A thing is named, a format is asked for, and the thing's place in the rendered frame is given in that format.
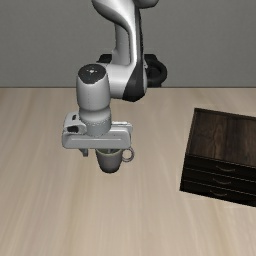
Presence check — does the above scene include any green mug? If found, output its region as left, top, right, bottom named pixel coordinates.
left=95, top=147, right=135, bottom=174

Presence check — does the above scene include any dark wooden cabinet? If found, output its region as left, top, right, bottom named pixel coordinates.
left=179, top=107, right=256, bottom=208

